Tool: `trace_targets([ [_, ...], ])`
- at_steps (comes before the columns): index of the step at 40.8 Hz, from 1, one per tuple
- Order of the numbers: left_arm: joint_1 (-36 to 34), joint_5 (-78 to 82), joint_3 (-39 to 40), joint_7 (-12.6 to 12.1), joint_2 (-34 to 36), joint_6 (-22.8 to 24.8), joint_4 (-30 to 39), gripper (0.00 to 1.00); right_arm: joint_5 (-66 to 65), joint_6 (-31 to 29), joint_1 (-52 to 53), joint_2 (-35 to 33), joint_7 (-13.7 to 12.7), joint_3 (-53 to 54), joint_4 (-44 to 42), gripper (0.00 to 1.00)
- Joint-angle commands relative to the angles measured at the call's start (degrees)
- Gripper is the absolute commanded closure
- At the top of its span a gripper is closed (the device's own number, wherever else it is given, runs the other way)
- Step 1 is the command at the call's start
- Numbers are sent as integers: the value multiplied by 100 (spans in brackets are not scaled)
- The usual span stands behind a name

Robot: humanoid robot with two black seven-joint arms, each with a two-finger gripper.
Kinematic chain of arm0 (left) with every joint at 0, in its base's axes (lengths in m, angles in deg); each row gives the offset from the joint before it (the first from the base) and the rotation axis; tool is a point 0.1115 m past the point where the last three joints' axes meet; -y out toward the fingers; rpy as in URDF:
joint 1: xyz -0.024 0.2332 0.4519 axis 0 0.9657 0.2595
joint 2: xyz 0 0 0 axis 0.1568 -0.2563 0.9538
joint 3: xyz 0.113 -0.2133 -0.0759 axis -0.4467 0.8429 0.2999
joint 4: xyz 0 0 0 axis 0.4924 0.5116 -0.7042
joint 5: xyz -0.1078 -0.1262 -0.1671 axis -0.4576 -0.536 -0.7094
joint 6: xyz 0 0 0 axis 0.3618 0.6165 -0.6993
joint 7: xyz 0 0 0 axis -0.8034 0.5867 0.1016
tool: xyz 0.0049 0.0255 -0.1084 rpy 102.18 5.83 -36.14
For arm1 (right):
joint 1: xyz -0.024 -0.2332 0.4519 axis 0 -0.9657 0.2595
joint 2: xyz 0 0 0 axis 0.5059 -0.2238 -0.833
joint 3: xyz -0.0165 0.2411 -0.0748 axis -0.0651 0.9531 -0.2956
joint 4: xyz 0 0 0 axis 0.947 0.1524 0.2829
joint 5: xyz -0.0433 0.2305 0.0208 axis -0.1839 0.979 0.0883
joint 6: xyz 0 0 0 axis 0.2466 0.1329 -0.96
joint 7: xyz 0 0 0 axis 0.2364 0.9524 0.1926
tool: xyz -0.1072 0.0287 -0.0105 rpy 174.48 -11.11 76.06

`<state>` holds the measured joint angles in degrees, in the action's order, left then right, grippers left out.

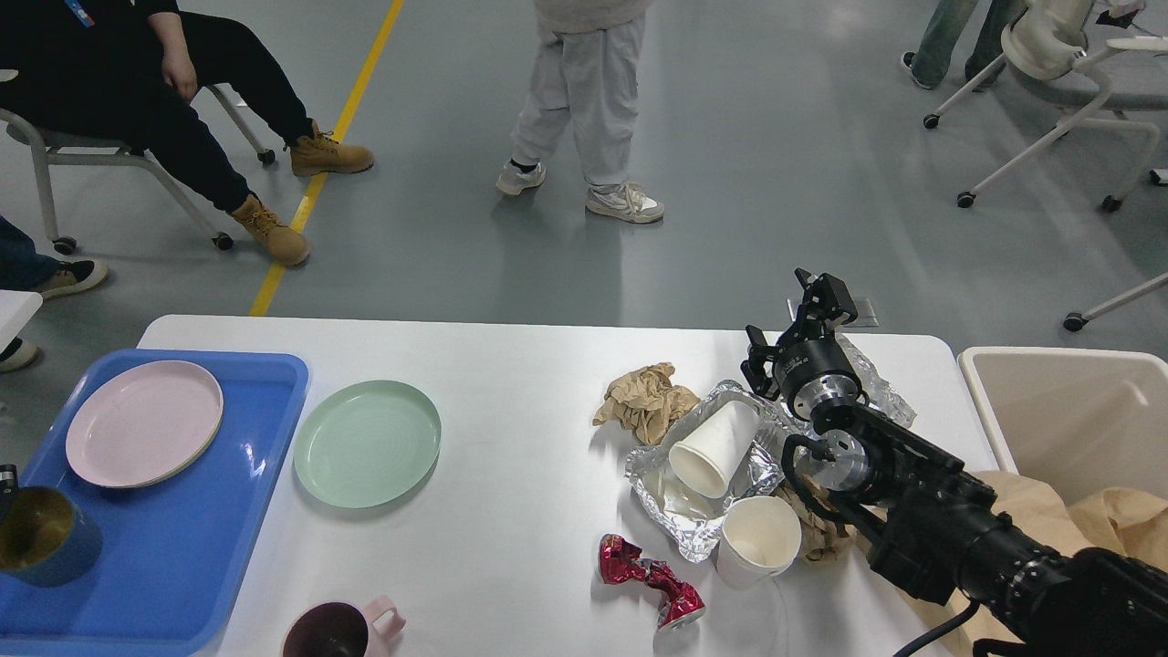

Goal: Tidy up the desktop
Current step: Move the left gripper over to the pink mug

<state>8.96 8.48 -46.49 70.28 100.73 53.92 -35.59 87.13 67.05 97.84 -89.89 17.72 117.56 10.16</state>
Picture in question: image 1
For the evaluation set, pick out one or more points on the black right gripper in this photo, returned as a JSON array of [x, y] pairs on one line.
[[807, 373]]

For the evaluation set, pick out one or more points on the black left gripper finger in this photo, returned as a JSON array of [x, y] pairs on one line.
[[8, 489]]

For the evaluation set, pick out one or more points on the grey mug yellow inside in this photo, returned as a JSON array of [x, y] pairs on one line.
[[46, 539]]

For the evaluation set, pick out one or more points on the pink mug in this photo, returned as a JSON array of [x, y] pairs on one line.
[[339, 628]]

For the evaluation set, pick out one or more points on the green plate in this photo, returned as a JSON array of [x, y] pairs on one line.
[[368, 444]]

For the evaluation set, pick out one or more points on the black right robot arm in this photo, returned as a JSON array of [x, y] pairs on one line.
[[930, 523]]

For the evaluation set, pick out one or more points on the floor socket plates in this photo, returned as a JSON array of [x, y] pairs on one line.
[[865, 315]]

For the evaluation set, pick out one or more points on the crumpled aluminium foil sheet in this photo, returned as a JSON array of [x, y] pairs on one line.
[[881, 395]]

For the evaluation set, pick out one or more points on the pink plate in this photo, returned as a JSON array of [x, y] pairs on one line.
[[145, 425]]

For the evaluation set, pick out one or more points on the white paper cup lying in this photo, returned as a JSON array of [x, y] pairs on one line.
[[707, 458]]

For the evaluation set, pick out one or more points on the crumpled brown paper ball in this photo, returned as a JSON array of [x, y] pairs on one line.
[[646, 402]]

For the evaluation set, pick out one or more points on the blue plastic tray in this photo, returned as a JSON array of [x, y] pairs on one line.
[[174, 553]]

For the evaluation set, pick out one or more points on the white paper cup upright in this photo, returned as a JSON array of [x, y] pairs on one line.
[[761, 537]]

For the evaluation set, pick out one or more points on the dark shoe at left edge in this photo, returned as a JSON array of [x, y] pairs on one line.
[[73, 277]]

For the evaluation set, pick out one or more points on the small crumpled brown paper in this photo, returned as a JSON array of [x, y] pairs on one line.
[[823, 541]]

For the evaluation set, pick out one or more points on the aluminium foil tray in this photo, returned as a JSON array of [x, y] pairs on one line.
[[693, 520]]

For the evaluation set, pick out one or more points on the crushed red can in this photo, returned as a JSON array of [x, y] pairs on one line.
[[620, 561]]

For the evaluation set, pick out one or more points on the person in jeans background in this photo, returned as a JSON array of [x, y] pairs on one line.
[[927, 66]]

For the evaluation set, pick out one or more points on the beige waste bin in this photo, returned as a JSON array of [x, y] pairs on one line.
[[1081, 420]]

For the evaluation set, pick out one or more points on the grey chair of seated person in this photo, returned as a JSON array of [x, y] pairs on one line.
[[53, 148]]

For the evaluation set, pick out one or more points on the person in grey trousers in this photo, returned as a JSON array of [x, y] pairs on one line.
[[584, 79]]

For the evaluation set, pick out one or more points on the large brown paper sheet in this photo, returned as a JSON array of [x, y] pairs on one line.
[[1131, 522]]

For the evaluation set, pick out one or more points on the white office chair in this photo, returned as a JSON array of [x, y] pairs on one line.
[[1094, 74]]

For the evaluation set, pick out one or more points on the person in black clothes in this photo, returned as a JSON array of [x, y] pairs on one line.
[[128, 70]]

